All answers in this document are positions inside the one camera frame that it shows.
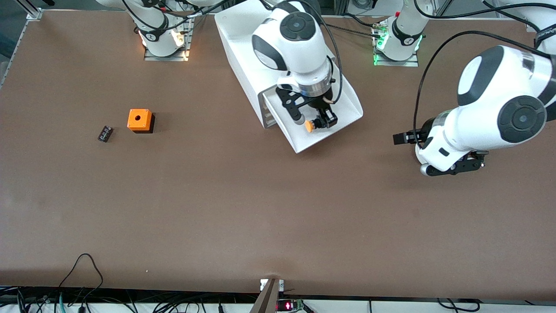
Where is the device with red display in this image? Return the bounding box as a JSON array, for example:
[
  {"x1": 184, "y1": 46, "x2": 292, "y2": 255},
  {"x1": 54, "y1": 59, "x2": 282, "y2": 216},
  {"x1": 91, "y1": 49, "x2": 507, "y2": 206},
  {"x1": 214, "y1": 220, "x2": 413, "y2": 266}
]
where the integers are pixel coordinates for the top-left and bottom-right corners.
[{"x1": 277, "y1": 299, "x2": 304, "y2": 312}]

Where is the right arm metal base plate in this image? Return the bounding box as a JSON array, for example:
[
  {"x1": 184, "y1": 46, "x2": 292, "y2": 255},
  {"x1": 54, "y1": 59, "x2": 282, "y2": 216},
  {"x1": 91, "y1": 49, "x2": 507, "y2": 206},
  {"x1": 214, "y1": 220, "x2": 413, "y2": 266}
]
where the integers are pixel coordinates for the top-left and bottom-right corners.
[{"x1": 144, "y1": 17, "x2": 192, "y2": 61}]

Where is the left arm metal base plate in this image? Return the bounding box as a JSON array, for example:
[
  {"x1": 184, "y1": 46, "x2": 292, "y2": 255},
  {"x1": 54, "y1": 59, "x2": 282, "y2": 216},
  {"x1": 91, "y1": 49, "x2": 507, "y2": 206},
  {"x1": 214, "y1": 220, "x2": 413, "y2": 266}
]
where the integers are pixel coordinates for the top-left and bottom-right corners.
[{"x1": 373, "y1": 26, "x2": 420, "y2": 67}]

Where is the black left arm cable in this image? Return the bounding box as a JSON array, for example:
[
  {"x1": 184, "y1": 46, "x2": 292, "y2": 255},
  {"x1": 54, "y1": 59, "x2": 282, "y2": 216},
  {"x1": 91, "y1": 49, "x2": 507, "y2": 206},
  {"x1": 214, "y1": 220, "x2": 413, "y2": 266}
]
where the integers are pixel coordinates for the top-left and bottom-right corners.
[{"x1": 414, "y1": 30, "x2": 548, "y2": 135}]

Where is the looped black cable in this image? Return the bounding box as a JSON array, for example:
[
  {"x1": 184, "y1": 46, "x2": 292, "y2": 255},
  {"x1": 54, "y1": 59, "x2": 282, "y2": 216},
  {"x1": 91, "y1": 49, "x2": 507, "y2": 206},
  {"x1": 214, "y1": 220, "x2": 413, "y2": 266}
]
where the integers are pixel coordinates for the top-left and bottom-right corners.
[{"x1": 58, "y1": 253, "x2": 104, "y2": 300}]

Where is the orange box with hole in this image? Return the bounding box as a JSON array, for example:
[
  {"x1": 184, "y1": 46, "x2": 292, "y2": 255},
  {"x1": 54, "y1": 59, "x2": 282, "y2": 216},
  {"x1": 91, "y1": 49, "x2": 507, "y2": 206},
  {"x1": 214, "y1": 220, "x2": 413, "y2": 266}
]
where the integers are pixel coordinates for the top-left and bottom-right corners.
[{"x1": 127, "y1": 109, "x2": 156, "y2": 134}]

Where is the long black table cable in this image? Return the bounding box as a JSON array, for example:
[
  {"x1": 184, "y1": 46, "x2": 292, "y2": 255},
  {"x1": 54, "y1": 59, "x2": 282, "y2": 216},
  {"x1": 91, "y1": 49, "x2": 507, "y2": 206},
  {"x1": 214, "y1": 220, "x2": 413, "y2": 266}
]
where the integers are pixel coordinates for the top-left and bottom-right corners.
[{"x1": 326, "y1": 23, "x2": 387, "y2": 40}]

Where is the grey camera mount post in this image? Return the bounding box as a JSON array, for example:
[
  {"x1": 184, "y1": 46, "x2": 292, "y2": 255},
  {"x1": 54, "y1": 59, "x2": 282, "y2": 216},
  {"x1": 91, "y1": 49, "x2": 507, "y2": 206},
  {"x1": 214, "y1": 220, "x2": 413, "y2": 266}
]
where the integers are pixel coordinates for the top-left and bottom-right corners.
[{"x1": 250, "y1": 278, "x2": 285, "y2": 313}]

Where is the short black table cable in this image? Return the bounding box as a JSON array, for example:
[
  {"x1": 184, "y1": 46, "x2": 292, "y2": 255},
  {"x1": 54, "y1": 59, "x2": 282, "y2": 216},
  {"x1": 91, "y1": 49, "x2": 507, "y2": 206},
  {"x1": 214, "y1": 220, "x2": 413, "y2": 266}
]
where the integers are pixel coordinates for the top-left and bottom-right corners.
[{"x1": 343, "y1": 13, "x2": 381, "y2": 29}]

